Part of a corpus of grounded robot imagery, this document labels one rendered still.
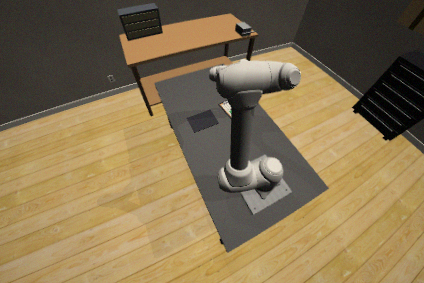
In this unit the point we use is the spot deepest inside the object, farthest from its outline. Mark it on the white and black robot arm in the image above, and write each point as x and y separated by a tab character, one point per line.
243	84

